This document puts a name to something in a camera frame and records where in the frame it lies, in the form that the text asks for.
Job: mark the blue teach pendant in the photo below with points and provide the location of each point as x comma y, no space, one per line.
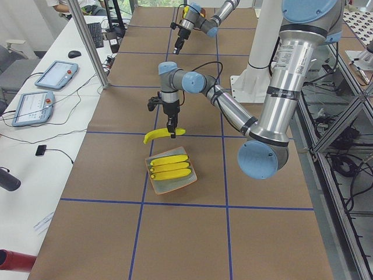
34,108
58,74

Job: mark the aluminium frame post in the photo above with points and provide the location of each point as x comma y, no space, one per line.
87,40

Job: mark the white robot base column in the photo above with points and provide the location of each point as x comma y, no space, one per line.
251,85

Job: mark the aluminium frame rack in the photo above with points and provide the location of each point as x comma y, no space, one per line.
333,130

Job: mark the large yellow banana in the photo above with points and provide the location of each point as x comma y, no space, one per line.
169,175

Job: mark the lower blue teach pendant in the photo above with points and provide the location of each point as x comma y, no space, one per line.
34,108

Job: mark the small black box device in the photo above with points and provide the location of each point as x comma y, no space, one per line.
41,149

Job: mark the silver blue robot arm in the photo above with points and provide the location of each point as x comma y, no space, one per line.
306,25
194,19

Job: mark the dark grey cylinder object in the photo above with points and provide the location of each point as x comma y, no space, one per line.
8,181

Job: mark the red cylinder object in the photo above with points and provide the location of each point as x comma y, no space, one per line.
15,261

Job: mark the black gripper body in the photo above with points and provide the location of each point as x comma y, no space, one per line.
171,109
183,34

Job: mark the brown paper table mat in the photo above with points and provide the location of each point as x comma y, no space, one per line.
110,224

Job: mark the black computer mouse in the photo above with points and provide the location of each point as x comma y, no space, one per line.
74,54

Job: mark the square grey orange-rimmed plate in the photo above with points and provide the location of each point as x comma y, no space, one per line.
166,186

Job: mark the black keyboard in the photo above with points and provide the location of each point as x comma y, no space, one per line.
96,34

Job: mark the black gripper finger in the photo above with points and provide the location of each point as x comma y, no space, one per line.
174,121
178,47
170,125

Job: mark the upper blue teach pendant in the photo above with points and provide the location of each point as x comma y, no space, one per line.
58,74

